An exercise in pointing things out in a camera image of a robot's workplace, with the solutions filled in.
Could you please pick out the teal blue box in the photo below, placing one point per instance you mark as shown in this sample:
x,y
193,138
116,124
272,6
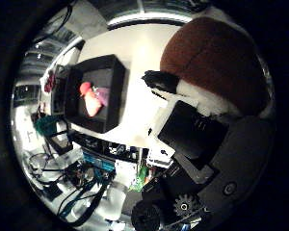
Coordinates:
x,y
98,162

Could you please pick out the red garment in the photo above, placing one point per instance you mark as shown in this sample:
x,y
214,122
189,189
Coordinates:
x,y
49,82

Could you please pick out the storage shelf rack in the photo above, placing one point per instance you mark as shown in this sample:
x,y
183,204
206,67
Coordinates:
x,y
57,96

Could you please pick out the black frame stand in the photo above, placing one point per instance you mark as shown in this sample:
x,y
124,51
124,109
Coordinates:
x,y
59,141

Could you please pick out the person in teal shirt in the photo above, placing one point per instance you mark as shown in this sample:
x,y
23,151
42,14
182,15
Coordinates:
x,y
46,125

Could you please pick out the brown sausage plush toy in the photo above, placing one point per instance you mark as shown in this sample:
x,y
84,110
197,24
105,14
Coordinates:
x,y
215,64

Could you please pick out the red tomato plush toy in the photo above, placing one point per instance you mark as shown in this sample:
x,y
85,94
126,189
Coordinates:
x,y
85,88

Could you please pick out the green bag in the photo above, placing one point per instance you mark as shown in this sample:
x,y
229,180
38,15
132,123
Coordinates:
x,y
139,178

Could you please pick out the black container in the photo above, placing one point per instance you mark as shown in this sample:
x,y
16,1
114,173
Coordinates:
x,y
115,96

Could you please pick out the red white steak plush toy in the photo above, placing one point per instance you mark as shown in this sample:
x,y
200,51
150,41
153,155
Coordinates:
x,y
93,107

